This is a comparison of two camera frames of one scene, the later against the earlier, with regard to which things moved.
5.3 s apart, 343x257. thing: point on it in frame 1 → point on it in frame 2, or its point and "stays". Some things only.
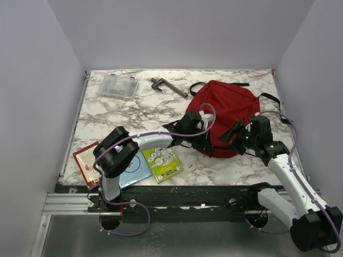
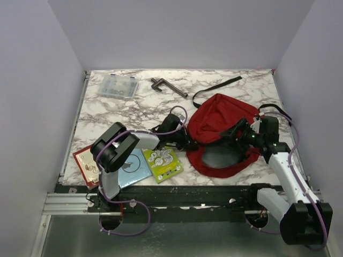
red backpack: (233, 103) → (214, 155)
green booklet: (163, 163) stays
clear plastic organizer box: (119, 85) stays
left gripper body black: (198, 142) → (180, 138)
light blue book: (138, 171) stays
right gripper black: (236, 128) stays
